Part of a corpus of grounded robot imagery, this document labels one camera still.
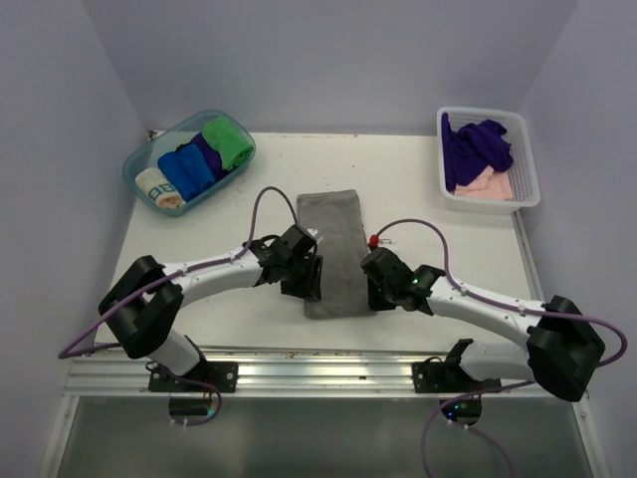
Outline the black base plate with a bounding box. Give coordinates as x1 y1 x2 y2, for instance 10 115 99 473
411 360 502 393
145 360 239 393

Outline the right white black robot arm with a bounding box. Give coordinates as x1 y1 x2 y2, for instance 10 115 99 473
360 247 605 402

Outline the white plastic basket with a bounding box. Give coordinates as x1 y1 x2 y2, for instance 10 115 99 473
436 107 540 215

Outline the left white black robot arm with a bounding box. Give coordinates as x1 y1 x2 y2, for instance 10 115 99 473
99 224 322 391

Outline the blue rolled towel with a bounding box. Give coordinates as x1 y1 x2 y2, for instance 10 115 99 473
157 143 216 202

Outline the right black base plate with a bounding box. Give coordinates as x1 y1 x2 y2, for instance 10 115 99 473
411 360 502 393

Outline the aluminium mounting rail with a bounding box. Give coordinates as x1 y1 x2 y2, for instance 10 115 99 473
64 348 589 399

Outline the purple crumpled towel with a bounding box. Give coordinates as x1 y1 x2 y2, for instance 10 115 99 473
440 113 514 192

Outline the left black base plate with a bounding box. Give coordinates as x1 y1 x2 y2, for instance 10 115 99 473
145 360 239 393

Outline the pink towel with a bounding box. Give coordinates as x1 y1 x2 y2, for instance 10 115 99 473
454 166 514 201

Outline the green rolled towel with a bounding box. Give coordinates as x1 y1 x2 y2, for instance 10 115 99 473
202 117 254 170

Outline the beige patterned rolled towel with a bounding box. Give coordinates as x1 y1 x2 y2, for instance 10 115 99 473
135 167 185 209

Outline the grey towel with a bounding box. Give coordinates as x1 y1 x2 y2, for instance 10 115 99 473
297 189 374 320

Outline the purple rolled towel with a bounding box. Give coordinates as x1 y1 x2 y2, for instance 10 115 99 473
190 133 230 182

